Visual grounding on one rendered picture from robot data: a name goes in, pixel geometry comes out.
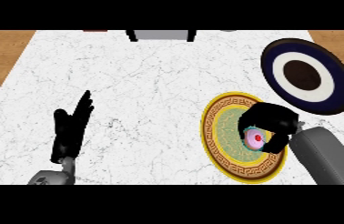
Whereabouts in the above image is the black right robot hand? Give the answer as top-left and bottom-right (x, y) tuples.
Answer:
(237, 102), (300, 155)

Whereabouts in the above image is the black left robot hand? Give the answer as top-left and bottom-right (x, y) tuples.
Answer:
(51, 89), (97, 165)

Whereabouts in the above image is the pink frosted cupcake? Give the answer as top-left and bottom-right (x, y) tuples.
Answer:
(243, 126), (277, 151)

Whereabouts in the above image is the yellow brown patterned plate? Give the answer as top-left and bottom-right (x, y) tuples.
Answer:
(200, 91), (290, 185)

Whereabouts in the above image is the navy white brown plate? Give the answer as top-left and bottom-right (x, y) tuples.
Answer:
(260, 37), (344, 117)

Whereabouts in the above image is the grey black appliance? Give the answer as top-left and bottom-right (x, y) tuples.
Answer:
(126, 30), (200, 43)

